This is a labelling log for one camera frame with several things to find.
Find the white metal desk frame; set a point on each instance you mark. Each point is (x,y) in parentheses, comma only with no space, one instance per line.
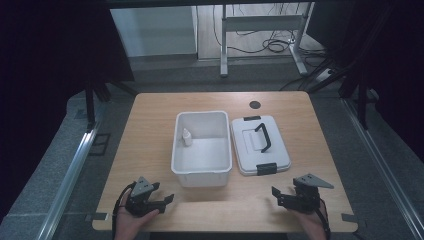
(263,23)

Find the black tripod stand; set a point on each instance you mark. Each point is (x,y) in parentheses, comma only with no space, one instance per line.
(90,100)

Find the white plastic storage box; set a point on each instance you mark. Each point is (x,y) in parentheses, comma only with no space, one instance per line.
(203,156)

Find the person's right hand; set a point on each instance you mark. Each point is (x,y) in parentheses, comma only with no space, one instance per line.
(311,225)

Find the person's left hand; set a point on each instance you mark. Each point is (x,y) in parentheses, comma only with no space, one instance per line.
(131,225)

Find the small white bottle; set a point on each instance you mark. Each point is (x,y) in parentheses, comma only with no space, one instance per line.
(187,138)

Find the aluminium floor rail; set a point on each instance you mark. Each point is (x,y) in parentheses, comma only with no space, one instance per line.
(66,186)
(383,166)

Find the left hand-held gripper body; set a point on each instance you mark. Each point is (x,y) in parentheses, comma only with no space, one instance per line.
(141,196)

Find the black floor hatch frame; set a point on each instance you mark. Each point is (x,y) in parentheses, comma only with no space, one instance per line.
(99,144)

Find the black metal stand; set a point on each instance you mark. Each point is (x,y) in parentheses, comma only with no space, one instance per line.
(361,93)

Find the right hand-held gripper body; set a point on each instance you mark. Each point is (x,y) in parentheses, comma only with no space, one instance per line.
(306,195)

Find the dark curtain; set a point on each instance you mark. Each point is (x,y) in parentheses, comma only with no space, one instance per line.
(50,66)
(400,66)

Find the white cabinet panel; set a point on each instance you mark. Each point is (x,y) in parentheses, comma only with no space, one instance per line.
(153,31)

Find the black round table grommet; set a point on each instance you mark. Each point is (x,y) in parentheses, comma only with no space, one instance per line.
(255,104)

